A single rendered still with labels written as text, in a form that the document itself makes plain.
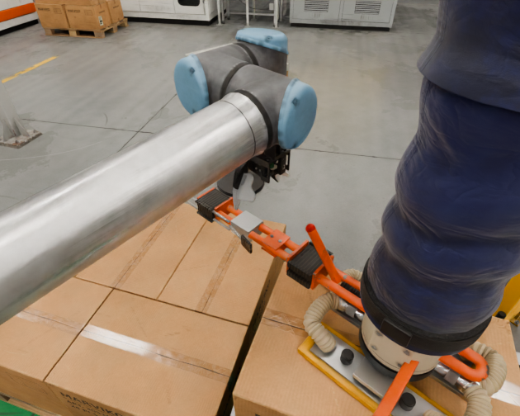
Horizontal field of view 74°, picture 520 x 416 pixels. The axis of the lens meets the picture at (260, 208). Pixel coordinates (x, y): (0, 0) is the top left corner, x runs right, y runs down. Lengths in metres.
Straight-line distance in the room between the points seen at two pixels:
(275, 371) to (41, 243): 0.64
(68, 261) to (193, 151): 0.16
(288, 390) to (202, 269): 0.85
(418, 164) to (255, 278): 1.12
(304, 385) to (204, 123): 0.63
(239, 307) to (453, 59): 1.20
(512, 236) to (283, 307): 0.59
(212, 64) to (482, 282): 0.50
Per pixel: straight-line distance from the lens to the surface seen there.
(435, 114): 0.47
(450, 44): 0.45
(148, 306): 1.51
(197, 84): 0.54
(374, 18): 7.95
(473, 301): 0.62
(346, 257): 2.40
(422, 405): 0.88
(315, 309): 0.85
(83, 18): 7.80
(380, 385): 0.84
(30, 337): 1.61
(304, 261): 0.86
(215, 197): 1.04
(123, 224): 0.37
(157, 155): 0.38
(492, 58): 0.42
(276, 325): 0.92
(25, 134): 4.29
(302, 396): 0.85
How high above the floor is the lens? 1.74
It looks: 40 degrees down
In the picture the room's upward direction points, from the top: straight up
